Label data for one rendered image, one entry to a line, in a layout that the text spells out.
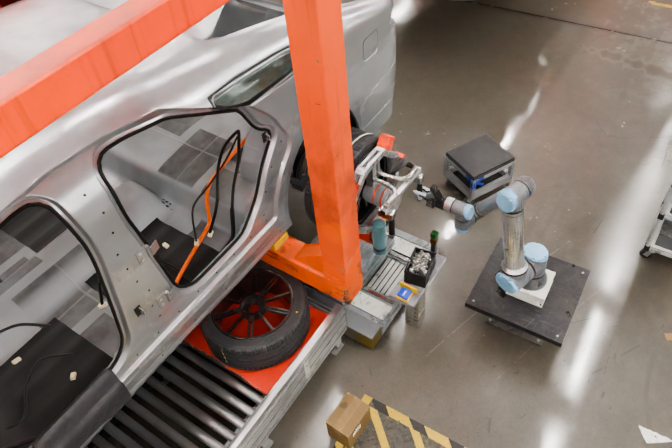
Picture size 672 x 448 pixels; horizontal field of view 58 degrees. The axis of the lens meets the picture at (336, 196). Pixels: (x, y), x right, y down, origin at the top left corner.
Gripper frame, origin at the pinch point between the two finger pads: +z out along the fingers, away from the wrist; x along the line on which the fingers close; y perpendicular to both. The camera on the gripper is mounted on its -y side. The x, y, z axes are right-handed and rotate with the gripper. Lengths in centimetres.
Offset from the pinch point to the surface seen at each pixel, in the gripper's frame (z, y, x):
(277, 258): 53, 19, -77
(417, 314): -24, 67, -40
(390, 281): 8, 77, -21
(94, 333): 96, 3, -176
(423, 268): -23.6, 26.9, -33.3
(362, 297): 16, 75, -43
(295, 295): 34, 32, -86
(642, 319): -144, 83, 41
